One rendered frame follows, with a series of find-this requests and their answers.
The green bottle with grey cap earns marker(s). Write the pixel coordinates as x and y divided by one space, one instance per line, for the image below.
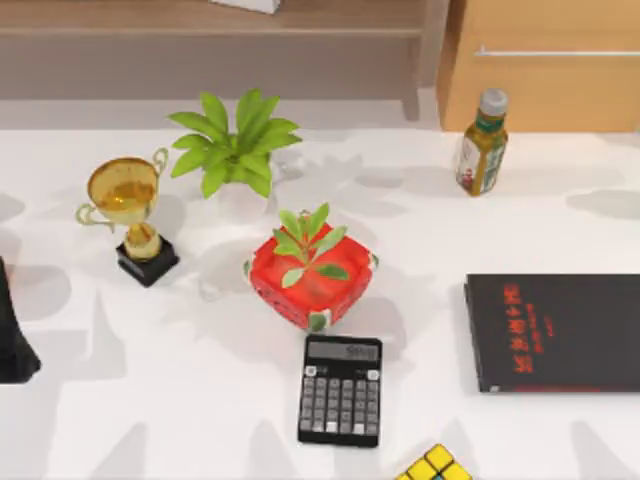
482 150

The black book with red lettering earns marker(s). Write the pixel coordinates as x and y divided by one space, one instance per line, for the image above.
560 335

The open wooden shelf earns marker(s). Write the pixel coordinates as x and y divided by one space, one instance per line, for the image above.
210 55

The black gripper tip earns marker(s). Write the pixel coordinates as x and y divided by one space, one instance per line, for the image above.
12 345

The black calculator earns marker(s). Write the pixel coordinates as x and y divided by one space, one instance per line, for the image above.
340 395

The plant in red pot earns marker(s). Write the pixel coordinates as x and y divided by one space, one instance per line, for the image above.
310 280

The yellow puzzle cube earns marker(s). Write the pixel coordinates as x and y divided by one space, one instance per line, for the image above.
435 465

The green plant in white pot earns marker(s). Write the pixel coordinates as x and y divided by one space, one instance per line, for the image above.
235 150

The gold trophy with black base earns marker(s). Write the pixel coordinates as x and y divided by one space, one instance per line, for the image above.
125 197

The pale wooden cupboard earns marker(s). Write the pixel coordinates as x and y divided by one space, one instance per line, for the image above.
545 85

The white box on shelf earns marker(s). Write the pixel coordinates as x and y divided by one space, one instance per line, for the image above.
247 5

